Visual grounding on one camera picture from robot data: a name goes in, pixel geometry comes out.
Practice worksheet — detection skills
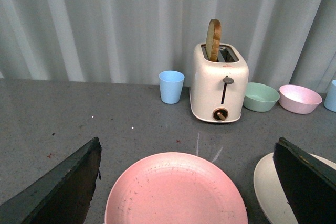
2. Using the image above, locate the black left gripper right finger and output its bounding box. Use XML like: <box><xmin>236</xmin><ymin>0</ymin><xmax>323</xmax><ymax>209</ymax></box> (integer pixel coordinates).
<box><xmin>273</xmin><ymin>137</ymin><xmax>335</xmax><ymax>223</ymax></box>

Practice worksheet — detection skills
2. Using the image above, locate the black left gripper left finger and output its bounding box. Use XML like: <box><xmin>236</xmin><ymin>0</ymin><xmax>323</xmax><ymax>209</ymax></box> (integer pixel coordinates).
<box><xmin>1</xmin><ymin>137</ymin><xmax>102</xmax><ymax>223</ymax></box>

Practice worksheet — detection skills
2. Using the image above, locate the pink plate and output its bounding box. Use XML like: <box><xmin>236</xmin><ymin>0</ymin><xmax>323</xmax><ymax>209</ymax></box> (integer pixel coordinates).
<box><xmin>104</xmin><ymin>152</ymin><xmax>248</xmax><ymax>223</ymax></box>

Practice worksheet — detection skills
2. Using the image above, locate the cream white plate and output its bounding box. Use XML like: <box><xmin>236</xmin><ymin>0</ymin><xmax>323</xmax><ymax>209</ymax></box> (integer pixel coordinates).
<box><xmin>254</xmin><ymin>153</ymin><xmax>335</xmax><ymax>223</ymax></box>

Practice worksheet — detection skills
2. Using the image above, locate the pink bowl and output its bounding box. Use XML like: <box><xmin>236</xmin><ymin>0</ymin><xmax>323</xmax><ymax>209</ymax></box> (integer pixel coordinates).
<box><xmin>279</xmin><ymin>84</ymin><xmax>323</xmax><ymax>114</ymax></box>

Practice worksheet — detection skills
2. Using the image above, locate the light blue cup right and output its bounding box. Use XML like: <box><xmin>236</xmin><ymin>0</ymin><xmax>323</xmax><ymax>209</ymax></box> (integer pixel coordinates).
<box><xmin>323</xmin><ymin>79</ymin><xmax>336</xmax><ymax>112</ymax></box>

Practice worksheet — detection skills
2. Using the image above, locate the light blue cup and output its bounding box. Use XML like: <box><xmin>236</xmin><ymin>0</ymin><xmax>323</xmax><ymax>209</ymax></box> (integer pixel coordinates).
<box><xmin>323</xmin><ymin>79</ymin><xmax>336</xmax><ymax>112</ymax></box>
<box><xmin>159</xmin><ymin>70</ymin><xmax>185</xmax><ymax>104</ymax></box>

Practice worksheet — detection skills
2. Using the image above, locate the green bowl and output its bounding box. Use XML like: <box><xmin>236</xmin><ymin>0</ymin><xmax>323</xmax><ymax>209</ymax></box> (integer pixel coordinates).
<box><xmin>243</xmin><ymin>82</ymin><xmax>280</xmax><ymax>112</ymax></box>

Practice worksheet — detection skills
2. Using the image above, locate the cream two-slot toaster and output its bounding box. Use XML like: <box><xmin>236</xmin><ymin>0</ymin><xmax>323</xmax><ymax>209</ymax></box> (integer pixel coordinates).
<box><xmin>190</xmin><ymin>44</ymin><xmax>249</xmax><ymax>123</ymax></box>

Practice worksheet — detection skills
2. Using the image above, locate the light blue cup left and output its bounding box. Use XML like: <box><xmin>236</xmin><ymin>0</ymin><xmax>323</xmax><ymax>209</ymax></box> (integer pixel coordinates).
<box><xmin>159</xmin><ymin>70</ymin><xmax>185</xmax><ymax>104</ymax></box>

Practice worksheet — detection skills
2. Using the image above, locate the bread slice in toaster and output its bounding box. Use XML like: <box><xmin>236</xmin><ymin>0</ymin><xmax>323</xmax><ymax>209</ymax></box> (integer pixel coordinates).
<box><xmin>205</xmin><ymin>19</ymin><xmax>222</xmax><ymax>62</ymax></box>

